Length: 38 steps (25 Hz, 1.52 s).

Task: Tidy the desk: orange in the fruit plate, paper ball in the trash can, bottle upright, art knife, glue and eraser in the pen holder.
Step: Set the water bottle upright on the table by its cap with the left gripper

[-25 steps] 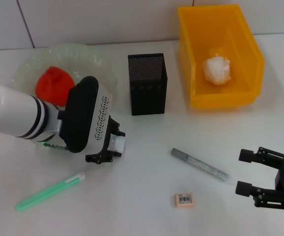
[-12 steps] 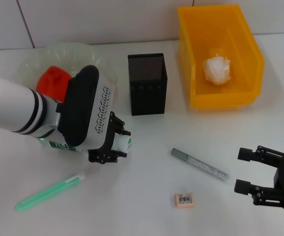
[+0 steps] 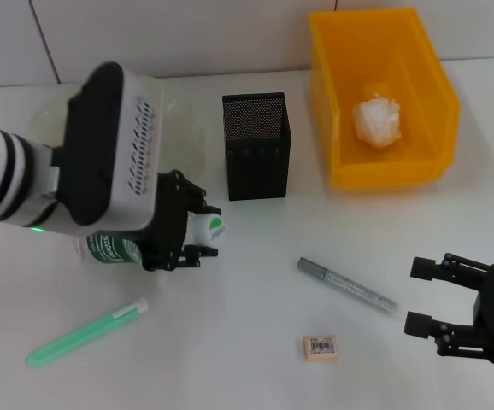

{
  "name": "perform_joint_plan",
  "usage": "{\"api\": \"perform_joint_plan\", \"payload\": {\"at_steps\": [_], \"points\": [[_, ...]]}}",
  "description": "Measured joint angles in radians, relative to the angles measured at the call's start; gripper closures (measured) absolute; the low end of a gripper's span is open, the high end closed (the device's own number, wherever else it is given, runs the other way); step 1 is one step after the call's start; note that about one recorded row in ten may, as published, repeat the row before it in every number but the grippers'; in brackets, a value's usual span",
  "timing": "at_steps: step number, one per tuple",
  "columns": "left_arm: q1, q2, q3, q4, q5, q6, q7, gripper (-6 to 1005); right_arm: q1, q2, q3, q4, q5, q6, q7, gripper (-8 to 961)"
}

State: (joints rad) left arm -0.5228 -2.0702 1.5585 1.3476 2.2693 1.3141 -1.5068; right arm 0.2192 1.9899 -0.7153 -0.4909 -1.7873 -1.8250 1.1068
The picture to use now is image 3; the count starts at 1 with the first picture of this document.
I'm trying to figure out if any white paper ball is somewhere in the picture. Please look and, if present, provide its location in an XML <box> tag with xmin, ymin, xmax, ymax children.
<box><xmin>352</xmin><ymin>95</ymin><xmax>403</xmax><ymax>149</ymax></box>

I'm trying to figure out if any green pen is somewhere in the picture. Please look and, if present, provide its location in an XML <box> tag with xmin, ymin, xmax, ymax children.
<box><xmin>25</xmin><ymin>297</ymin><xmax>150</xmax><ymax>370</ymax></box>

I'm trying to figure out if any black mesh pen holder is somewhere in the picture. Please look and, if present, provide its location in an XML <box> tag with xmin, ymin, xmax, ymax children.
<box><xmin>221</xmin><ymin>91</ymin><xmax>294</xmax><ymax>202</ymax></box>

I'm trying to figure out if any beige eraser with barcode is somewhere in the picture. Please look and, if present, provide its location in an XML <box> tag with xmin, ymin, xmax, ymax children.
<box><xmin>303</xmin><ymin>334</ymin><xmax>341</xmax><ymax>364</ymax></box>

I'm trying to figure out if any yellow plastic bin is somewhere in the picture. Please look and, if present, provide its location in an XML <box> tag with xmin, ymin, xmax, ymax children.
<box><xmin>308</xmin><ymin>7</ymin><xmax>462</xmax><ymax>190</ymax></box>

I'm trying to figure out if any clear green-label water bottle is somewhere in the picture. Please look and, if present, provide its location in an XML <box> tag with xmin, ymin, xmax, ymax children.
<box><xmin>74</xmin><ymin>212</ymin><xmax>228</xmax><ymax>270</ymax></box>

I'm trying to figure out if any left wrist camera housing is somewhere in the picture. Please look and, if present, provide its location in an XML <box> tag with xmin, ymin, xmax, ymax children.
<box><xmin>56</xmin><ymin>61</ymin><xmax>165</xmax><ymax>235</ymax></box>

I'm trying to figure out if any grey marker pen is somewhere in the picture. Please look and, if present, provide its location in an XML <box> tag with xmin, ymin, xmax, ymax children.
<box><xmin>297</xmin><ymin>256</ymin><xmax>400</xmax><ymax>318</ymax></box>

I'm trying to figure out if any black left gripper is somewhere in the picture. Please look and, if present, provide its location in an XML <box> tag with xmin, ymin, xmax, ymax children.
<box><xmin>138</xmin><ymin>169</ymin><xmax>223</xmax><ymax>272</ymax></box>

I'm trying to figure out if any green glass fruit plate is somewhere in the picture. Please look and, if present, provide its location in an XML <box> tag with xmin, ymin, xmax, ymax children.
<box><xmin>27</xmin><ymin>75</ymin><xmax>206</xmax><ymax>183</ymax></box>

